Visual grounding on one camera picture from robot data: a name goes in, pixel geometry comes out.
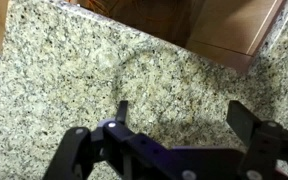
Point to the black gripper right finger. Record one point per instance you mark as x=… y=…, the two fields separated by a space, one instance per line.
x=244 y=123

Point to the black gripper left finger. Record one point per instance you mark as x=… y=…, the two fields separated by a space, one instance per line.
x=134 y=146

